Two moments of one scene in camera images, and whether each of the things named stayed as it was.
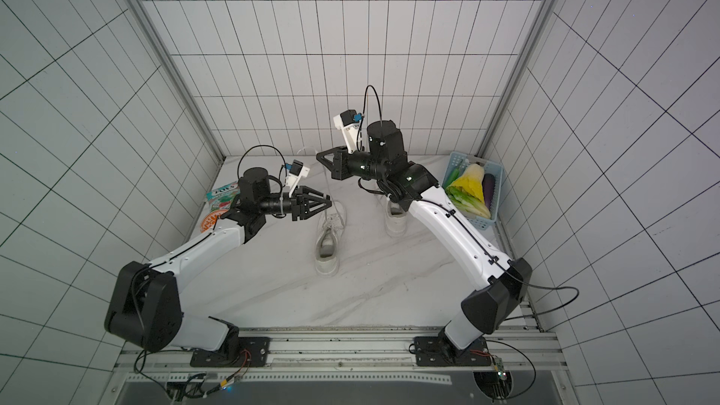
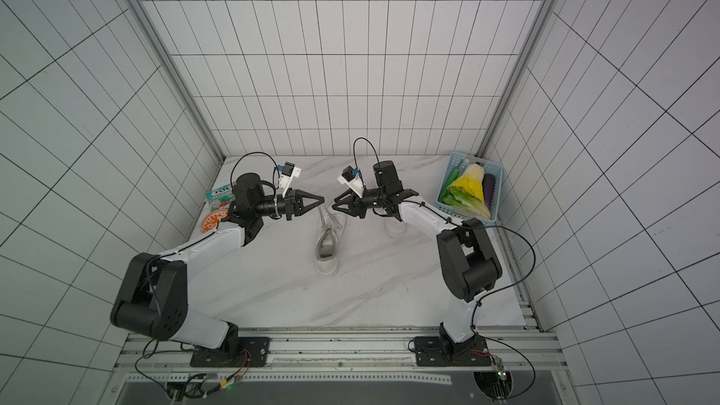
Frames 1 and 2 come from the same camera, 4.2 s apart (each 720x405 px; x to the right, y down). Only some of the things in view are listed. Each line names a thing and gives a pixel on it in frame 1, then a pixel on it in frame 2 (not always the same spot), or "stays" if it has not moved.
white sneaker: x=396 y=219 stays
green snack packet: x=222 y=197 stays
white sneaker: x=329 y=238 stays
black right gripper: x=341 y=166 → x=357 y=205
